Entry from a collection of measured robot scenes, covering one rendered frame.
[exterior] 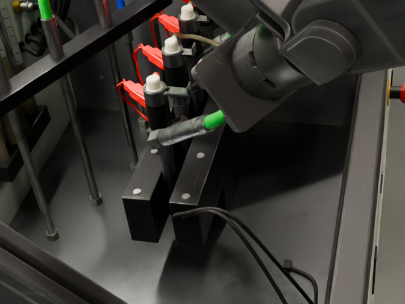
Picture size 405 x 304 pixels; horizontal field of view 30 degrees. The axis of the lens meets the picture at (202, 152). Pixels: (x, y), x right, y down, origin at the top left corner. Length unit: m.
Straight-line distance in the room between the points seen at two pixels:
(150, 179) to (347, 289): 0.29
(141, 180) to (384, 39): 0.59
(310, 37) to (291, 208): 0.70
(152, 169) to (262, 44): 0.48
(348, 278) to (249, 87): 0.36
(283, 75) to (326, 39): 0.09
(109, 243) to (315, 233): 0.30
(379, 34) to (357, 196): 0.56
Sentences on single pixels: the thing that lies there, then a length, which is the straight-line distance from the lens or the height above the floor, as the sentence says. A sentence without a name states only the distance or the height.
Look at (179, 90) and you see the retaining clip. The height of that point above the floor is 1.12.
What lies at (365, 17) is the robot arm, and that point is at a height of 1.41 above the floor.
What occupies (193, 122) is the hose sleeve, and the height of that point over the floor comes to 1.17.
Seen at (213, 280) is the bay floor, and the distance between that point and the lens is 1.04.
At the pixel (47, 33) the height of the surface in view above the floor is 1.14.
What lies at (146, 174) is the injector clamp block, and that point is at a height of 0.98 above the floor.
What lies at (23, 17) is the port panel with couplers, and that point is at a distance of 1.18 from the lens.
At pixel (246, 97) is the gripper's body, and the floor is 1.27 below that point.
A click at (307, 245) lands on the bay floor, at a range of 1.08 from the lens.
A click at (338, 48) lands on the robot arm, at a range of 0.44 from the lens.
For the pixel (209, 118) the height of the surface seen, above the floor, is 1.19.
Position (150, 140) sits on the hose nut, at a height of 1.13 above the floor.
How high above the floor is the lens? 1.63
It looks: 40 degrees down
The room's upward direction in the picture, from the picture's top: 8 degrees counter-clockwise
